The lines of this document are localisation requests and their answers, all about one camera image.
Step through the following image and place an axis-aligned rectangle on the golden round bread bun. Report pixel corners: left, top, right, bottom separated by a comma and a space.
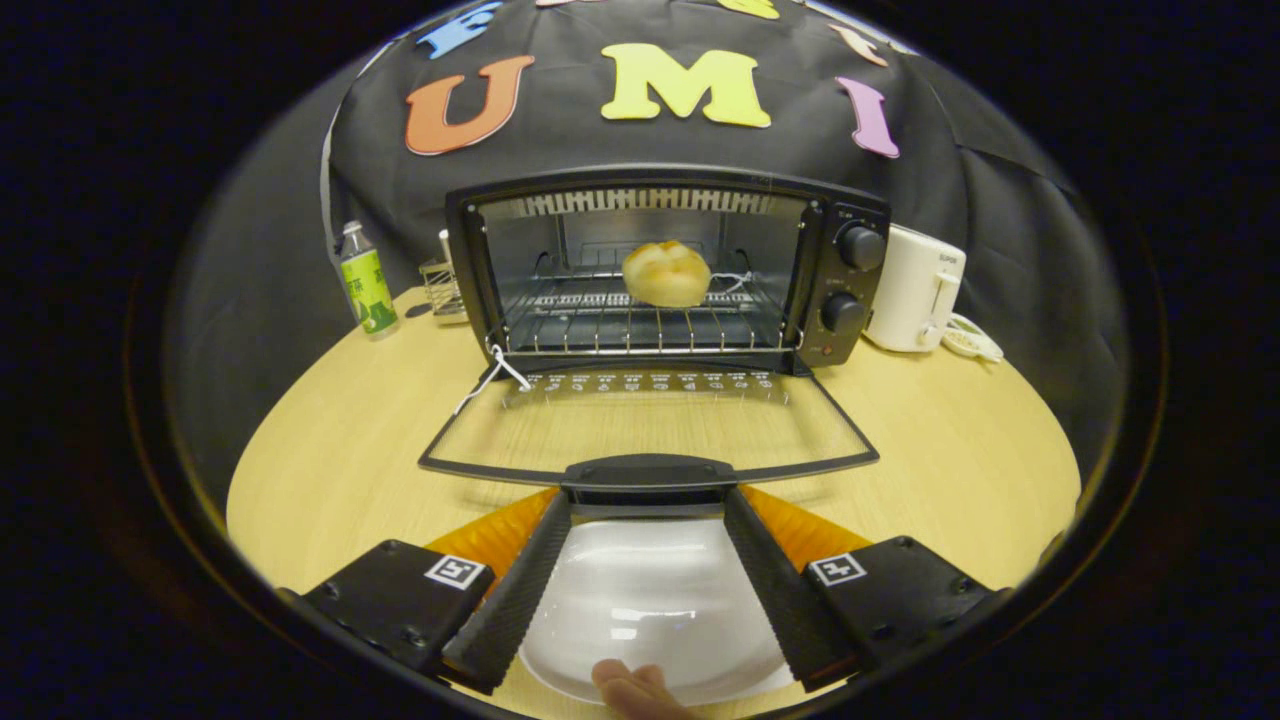
621, 240, 712, 308

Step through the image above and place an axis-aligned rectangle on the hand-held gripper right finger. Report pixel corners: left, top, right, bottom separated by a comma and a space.
722, 483, 1001, 694

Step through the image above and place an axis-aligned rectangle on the white pop-up toaster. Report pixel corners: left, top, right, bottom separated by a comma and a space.
864, 224, 968, 353

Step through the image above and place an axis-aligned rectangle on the white square plate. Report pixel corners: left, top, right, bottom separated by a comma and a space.
518, 517, 796, 706

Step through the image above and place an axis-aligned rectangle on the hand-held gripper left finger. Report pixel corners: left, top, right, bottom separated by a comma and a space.
300, 487, 571, 698

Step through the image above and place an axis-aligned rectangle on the green label drink bottle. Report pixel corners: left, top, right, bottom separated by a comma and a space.
338, 221, 399, 338

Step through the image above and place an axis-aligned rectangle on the black toaster oven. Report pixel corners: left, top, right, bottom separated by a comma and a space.
418, 164, 892, 506

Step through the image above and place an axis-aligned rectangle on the white string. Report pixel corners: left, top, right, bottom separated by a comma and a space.
452, 340, 534, 416

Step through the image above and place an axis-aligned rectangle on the metal wire holder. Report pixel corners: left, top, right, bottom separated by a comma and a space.
419, 230, 471, 324

